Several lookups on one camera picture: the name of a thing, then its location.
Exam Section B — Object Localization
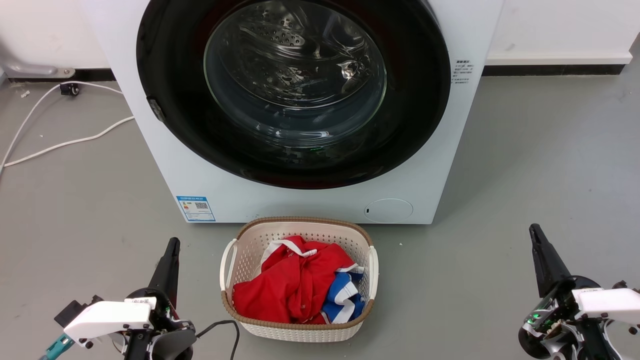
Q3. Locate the blue energy label sticker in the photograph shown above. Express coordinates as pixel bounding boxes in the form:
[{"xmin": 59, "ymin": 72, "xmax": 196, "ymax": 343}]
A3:
[{"xmin": 176, "ymin": 195, "xmax": 216, "ymax": 223}]

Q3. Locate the long white power cable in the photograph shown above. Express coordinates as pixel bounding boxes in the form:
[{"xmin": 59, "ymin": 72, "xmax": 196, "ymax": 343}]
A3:
[{"xmin": 0, "ymin": 81, "xmax": 124, "ymax": 173}]

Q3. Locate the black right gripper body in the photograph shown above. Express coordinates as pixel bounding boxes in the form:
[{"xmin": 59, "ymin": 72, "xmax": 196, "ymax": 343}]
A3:
[{"xmin": 522, "ymin": 275, "xmax": 601, "ymax": 333}]

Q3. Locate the red garment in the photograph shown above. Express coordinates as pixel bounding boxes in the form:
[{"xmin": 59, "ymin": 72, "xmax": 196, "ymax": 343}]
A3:
[{"xmin": 232, "ymin": 235, "xmax": 365, "ymax": 325}]

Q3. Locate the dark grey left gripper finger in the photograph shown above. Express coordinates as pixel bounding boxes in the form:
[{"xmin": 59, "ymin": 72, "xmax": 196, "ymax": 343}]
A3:
[{"xmin": 148, "ymin": 237, "xmax": 181, "ymax": 307}]

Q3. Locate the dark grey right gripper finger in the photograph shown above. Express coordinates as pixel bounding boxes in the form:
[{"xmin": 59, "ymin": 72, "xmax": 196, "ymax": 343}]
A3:
[{"xmin": 529, "ymin": 223, "xmax": 573, "ymax": 298}]

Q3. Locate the grey metal floor bracket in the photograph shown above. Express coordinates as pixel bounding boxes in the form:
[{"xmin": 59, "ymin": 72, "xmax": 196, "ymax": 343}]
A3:
[{"xmin": 0, "ymin": 52, "xmax": 77, "ymax": 79}]

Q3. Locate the black round glass washer door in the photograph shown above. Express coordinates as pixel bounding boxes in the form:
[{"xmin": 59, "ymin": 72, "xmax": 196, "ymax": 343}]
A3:
[{"xmin": 136, "ymin": 0, "xmax": 452, "ymax": 190}]

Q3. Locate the white front-load washing machine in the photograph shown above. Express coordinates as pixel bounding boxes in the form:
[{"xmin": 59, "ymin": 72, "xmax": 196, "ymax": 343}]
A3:
[{"xmin": 82, "ymin": 0, "xmax": 505, "ymax": 225}]

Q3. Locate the round white filter cover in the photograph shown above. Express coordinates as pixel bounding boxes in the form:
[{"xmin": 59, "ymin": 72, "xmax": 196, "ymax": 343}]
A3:
[{"xmin": 363, "ymin": 198, "xmax": 414, "ymax": 224}]

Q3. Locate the blue and white garment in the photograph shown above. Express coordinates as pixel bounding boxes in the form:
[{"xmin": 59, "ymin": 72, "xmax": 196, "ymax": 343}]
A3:
[{"xmin": 320, "ymin": 265, "xmax": 366, "ymax": 324}]

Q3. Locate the black left camera plug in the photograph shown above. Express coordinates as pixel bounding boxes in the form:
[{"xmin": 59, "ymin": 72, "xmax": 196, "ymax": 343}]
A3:
[{"xmin": 54, "ymin": 295, "xmax": 104, "ymax": 328}]

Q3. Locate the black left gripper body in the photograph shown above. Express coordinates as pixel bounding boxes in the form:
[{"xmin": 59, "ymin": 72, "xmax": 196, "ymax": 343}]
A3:
[{"xmin": 125, "ymin": 288, "xmax": 197, "ymax": 332}]

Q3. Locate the short white power cable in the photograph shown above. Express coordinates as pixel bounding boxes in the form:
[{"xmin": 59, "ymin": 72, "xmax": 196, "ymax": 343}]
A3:
[{"xmin": 4, "ymin": 116, "xmax": 135, "ymax": 167}]

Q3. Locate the white woven-rim laundry basket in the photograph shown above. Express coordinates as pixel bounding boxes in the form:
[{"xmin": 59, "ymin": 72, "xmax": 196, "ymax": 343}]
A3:
[{"xmin": 219, "ymin": 216, "xmax": 379, "ymax": 343}]

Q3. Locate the small printed text sticker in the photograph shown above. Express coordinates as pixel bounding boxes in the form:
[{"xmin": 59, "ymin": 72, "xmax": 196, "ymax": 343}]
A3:
[{"xmin": 451, "ymin": 59, "xmax": 472, "ymax": 85}]

